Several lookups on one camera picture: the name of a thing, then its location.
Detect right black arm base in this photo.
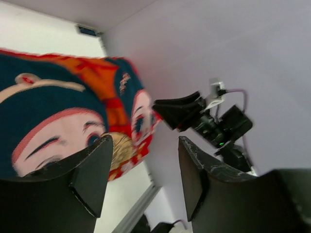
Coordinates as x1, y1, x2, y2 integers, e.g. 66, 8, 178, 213
131, 214, 186, 233

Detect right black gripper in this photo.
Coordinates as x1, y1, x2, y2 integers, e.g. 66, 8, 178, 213
152, 91, 253, 148

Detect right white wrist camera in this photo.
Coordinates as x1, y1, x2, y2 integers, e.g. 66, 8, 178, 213
205, 78, 226, 110

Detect red pink patterned pillowcase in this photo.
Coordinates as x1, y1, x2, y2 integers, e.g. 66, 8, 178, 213
0, 50, 160, 181

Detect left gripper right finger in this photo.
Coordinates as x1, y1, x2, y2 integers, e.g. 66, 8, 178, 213
178, 136, 311, 233

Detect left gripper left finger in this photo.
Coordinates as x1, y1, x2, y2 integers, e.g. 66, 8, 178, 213
0, 135, 113, 233

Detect aluminium front rail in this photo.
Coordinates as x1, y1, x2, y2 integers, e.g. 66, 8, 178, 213
112, 184, 161, 233

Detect right blue table label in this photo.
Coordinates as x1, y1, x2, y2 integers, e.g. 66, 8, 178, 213
76, 25, 98, 37

